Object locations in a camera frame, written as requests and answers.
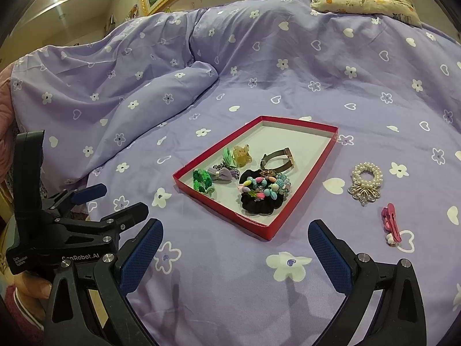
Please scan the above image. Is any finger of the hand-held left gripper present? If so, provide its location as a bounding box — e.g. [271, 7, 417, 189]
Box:
[45, 184, 108, 211]
[54, 203, 150, 238]

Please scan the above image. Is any black velvet scrunchie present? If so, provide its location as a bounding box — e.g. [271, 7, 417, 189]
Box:
[239, 168, 289, 219]

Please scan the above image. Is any purple bow hair tie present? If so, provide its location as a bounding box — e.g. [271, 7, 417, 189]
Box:
[207, 164, 240, 184]

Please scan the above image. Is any person's left forearm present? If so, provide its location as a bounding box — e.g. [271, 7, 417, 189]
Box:
[0, 283, 46, 336]

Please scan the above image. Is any purple floral bed sheet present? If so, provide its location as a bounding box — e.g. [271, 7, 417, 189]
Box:
[65, 0, 461, 346]

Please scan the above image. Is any blue bead bracelet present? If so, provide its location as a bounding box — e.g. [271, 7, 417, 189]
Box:
[275, 173, 292, 195]

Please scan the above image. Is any gold wrist watch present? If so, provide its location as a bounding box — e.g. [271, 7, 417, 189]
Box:
[260, 147, 295, 172]

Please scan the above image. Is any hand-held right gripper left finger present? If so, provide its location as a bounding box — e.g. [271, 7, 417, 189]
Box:
[43, 218, 164, 346]

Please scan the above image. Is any pink hair clip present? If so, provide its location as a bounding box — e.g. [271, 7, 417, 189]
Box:
[381, 203, 403, 244]

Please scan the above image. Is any white pearl bracelet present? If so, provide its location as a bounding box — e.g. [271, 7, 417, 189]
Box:
[347, 162, 384, 206]

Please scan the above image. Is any red cardboard box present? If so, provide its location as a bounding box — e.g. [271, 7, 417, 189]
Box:
[172, 115, 339, 241]

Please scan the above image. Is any colourful bead bracelet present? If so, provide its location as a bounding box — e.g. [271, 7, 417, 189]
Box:
[238, 175, 280, 201]

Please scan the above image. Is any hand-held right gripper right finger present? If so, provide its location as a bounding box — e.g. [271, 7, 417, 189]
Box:
[308, 219, 427, 346]

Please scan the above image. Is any cartoon print pillow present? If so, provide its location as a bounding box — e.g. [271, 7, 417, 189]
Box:
[309, 0, 423, 29]

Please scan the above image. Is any purple floral duvet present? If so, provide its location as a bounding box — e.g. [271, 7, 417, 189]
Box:
[10, 7, 220, 188]

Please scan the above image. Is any yellow translucent hair claw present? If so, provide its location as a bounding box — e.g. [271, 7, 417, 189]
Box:
[232, 145, 253, 165]

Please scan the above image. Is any green scrunchie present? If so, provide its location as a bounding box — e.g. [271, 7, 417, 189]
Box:
[192, 169, 216, 194]

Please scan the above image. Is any pink quilt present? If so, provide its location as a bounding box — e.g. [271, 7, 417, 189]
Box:
[0, 67, 18, 188]

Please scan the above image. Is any person's left hand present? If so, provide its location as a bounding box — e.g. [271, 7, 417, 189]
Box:
[16, 273, 53, 300]

